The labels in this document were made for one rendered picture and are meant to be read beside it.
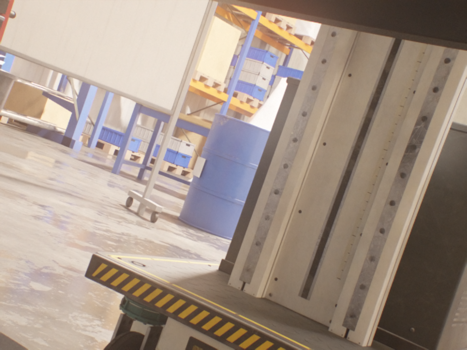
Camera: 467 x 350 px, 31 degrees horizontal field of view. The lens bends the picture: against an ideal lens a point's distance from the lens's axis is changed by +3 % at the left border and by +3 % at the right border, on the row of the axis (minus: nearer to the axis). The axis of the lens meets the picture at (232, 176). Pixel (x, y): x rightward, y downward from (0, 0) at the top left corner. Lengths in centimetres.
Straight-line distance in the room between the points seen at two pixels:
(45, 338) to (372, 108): 103
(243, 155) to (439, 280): 438
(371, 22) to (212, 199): 554
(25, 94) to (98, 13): 679
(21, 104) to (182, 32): 673
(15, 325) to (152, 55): 364
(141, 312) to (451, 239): 70
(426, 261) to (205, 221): 440
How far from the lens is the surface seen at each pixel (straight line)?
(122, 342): 178
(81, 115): 1095
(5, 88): 460
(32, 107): 1215
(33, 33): 550
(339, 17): 73
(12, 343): 96
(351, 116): 190
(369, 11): 72
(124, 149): 896
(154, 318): 177
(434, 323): 193
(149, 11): 572
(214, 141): 631
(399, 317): 195
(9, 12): 324
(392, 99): 189
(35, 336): 228
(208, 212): 623
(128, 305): 178
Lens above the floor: 60
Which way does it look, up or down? 1 degrees down
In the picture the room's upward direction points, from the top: 20 degrees clockwise
